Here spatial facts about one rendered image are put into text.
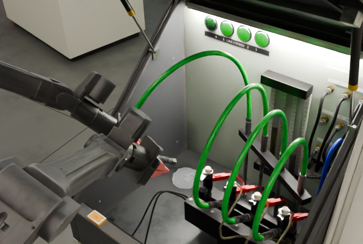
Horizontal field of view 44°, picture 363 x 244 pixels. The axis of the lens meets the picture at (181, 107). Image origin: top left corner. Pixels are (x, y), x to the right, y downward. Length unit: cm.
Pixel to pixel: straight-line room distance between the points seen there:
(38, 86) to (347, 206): 75
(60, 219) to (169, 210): 100
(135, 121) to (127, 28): 346
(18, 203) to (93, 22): 365
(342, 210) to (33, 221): 75
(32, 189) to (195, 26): 100
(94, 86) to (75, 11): 291
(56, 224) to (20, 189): 6
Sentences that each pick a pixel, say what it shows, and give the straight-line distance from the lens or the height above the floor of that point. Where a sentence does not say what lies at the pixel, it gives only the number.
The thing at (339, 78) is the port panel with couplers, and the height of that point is 134.
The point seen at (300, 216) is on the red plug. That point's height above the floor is 107.
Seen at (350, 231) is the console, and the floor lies 114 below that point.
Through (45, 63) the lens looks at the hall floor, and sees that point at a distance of 427.
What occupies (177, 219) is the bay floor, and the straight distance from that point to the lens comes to 150.
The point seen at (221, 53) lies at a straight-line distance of 117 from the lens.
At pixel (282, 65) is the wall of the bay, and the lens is 131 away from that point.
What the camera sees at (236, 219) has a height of 110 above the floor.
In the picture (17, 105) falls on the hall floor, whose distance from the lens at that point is 375.
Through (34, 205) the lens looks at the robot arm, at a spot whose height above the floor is 158.
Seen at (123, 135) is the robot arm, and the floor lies 138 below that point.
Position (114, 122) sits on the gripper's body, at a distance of 115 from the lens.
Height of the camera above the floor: 196
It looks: 35 degrees down
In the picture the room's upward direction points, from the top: 2 degrees counter-clockwise
